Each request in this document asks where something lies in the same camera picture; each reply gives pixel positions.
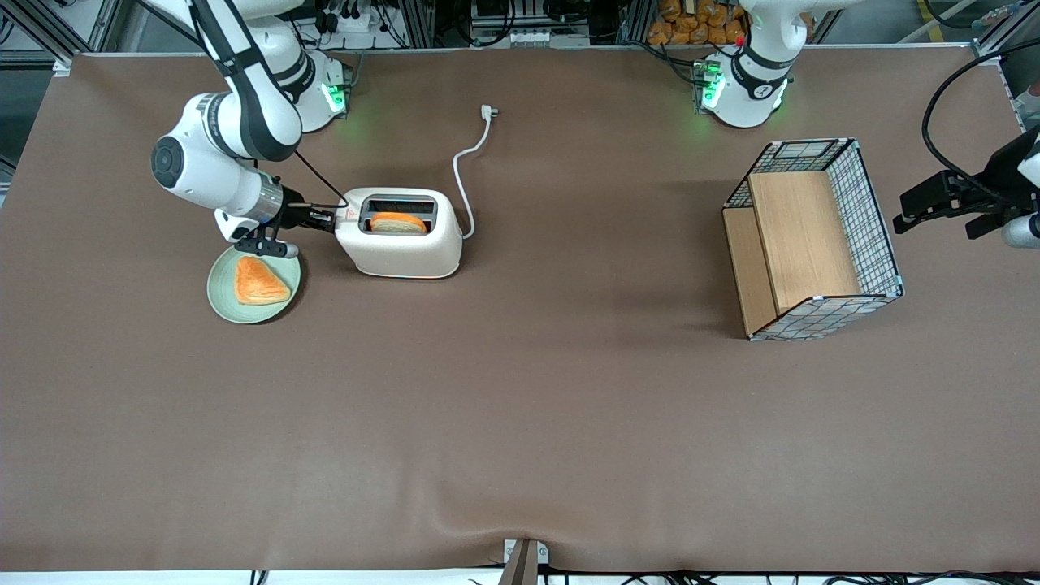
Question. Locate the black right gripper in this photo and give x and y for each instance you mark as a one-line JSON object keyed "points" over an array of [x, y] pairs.
{"points": [[293, 213]]}

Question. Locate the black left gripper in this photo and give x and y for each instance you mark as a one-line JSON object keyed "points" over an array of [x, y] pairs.
{"points": [[992, 188]]}

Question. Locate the white two-slot toaster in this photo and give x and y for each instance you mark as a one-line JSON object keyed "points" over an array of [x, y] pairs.
{"points": [[398, 253]]}

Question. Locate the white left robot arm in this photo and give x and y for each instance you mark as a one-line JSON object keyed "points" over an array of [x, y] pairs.
{"points": [[743, 93]]}

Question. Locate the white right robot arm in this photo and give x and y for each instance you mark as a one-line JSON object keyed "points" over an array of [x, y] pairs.
{"points": [[244, 122]]}

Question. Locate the white bread slice orange crust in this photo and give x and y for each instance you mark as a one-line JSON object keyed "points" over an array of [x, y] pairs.
{"points": [[398, 223]]}

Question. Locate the orange triangular pastry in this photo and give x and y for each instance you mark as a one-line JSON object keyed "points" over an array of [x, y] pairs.
{"points": [[258, 283]]}

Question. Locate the pale green round plate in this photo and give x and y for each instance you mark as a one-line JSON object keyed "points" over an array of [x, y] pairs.
{"points": [[221, 286]]}

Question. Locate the white power strip with plugs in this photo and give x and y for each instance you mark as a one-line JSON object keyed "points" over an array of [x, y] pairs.
{"points": [[351, 20]]}

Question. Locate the bag of orange bread rolls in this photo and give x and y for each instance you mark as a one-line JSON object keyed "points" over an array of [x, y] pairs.
{"points": [[699, 20]]}

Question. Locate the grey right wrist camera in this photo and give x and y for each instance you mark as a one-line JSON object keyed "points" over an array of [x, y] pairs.
{"points": [[288, 249]]}

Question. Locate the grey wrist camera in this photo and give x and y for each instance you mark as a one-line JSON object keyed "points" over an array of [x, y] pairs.
{"points": [[288, 249], [1024, 231]]}

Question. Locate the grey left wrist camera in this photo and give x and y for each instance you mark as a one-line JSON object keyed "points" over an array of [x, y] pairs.
{"points": [[1024, 231]]}

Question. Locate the metal table edge bracket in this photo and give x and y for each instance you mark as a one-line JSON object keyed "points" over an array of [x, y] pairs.
{"points": [[524, 556]]}

